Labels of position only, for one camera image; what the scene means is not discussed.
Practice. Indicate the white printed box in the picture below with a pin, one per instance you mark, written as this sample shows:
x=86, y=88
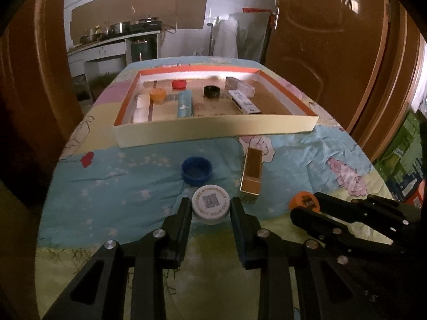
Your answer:
x=243, y=102

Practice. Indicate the cardboard wall sheets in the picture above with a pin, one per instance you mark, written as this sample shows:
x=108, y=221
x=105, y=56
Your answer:
x=150, y=6

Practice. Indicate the black bottle cap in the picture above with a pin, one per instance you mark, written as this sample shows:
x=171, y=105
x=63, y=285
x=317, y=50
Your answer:
x=212, y=91

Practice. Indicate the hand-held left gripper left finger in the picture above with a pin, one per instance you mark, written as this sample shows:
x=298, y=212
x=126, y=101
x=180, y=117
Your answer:
x=186, y=226

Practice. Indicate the white kitchen counter cabinet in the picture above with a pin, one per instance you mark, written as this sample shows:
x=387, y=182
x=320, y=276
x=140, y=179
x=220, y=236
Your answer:
x=96, y=56

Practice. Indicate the shallow red-edged cardboard tray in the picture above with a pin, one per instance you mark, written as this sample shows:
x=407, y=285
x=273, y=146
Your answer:
x=200, y=133

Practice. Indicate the white bottle cap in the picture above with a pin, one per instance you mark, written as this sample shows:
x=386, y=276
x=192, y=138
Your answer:
x=210, y=205

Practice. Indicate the red paper strip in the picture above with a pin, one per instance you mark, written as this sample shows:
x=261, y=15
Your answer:
x=257, y=10

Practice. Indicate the black induction cooker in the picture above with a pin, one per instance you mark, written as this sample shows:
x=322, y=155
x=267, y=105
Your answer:
x=146, y=26

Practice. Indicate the orange bottle cap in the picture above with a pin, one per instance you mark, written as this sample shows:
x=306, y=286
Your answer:
x=300, y=200

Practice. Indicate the green printed cartons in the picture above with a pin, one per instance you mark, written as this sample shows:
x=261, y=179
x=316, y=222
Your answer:
x=403, y=160

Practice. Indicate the cartoon printed tablecloth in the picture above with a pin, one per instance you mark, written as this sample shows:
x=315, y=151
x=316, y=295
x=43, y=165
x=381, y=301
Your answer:
x=133, y=180

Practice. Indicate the steel cooking pot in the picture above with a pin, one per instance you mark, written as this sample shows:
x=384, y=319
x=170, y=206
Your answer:
x=120, y=27

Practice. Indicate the brown door with lock cutout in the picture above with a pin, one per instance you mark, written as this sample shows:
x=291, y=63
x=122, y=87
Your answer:
x=33, y=90

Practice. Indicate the clear plastic box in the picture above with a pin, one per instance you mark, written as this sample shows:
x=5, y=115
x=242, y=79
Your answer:
x=238, y=84

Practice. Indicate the plain white box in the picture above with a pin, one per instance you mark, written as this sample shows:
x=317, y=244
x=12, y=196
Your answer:
x=141, y=105

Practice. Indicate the blue bottle cap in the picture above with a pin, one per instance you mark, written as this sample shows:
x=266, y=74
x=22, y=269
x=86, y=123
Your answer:
x=196, y=171

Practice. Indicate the light blue box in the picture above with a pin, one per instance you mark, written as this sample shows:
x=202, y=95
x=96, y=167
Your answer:
x=185, y=103

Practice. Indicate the red bottle cap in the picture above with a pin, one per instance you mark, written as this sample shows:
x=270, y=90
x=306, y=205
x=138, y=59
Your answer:
x=179, y=83

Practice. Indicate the green appliance under counter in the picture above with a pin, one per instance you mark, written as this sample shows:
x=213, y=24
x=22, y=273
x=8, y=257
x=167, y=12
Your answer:
x=143, y=50

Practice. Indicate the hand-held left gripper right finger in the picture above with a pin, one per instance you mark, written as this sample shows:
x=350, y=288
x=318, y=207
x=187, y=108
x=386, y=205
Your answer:
x=238, y=233

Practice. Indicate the gold box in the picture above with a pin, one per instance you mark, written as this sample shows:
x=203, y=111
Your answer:
x=252, y=175

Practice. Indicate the clear plastic sheeting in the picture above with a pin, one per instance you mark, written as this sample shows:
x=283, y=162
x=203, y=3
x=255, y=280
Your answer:
x=240, y=36

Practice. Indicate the yellow bottle cap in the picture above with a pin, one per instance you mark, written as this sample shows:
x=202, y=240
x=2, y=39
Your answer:
x=157, y=95

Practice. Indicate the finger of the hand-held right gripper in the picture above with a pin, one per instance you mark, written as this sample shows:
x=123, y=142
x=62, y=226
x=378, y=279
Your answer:
x=333, y=201
x=310, y=218

